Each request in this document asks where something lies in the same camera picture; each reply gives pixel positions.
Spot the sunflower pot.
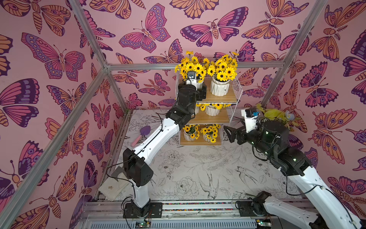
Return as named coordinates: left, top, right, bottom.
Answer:
left=183, top=125, right=200, bottom=142
left=174, top=51, right=210, bottom=83
left=200, top=124, right=221, bottom=144
left=202, top=104, right=231, bottom=116
left=194, top=104, right=207, bottom=114
left=207, top=53, right=238, bottom=97

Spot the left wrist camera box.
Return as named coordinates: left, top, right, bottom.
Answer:
left=185, top=71, right=198, bottom=90

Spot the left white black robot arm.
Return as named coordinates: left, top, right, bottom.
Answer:
left=123, top=85, right=200, bottom=209

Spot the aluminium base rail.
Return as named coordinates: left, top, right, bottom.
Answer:
left=76, top=198, right=316, bottom=229

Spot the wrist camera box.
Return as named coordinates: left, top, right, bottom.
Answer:
left=241, top=107, right=259, bottom=133
left=185, top=71, right=198, bottom=90

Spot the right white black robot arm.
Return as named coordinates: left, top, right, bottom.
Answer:
left=224, top=119, right=366, bottom=229

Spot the green striped leafy plant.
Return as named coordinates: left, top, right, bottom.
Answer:
left=255, top=104, right=295, bottom=132

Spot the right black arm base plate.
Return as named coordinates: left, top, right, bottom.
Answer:
left=235, top=199, right=269, bottom=217

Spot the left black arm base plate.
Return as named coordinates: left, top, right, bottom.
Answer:
left=123, top=201, right=163, bottom=219

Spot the white wire wooden shelf rack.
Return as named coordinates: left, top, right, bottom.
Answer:
left=179, top=76, right=243, bottom=146

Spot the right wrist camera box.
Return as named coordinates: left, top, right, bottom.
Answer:
left=241, top=107, right=259, bottom=133

